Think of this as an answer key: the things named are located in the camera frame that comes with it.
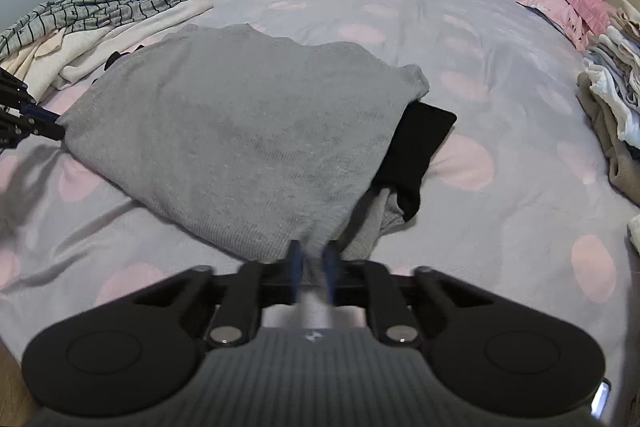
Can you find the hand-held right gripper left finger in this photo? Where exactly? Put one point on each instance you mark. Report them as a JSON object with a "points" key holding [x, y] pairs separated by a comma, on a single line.
{"points": [[296, 269]]}

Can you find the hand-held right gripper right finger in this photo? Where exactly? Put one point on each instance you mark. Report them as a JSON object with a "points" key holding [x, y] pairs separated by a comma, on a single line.
{"points": [[331, 272]]}

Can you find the pink pillow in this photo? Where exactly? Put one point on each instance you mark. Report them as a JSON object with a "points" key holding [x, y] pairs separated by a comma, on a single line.
{"points": [[580, 12]]}

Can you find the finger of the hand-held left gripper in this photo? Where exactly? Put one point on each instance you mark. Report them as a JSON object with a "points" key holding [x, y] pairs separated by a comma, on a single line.
{"points": [[42, 112], [15, 87]]}

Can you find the black smartphone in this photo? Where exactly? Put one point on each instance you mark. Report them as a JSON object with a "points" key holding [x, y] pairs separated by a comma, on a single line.
{"points": [[601, 397]]}

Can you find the grey plaid garment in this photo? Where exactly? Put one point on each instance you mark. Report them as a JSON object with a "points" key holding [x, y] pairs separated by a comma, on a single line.
{"points": [[90, 12]]}

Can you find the cream garment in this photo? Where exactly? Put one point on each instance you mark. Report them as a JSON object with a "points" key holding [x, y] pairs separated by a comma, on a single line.
{"points": [[100, 52]]}

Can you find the grey knit sweater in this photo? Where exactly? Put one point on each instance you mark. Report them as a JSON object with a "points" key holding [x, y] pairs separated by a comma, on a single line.
{"points": [[240, 132]]}

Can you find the pile of folded clothes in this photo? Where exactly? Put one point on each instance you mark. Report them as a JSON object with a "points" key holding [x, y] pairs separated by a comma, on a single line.
{"points": [[615, 107]]}

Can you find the white knit cloth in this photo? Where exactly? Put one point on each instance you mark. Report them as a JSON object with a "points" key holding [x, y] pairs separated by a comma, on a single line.
{"points": [[635, 232]]}

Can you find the grey pink-dotted bed sheet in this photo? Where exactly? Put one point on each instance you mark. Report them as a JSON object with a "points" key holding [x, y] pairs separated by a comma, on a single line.
{"points": [[475, 82]]}

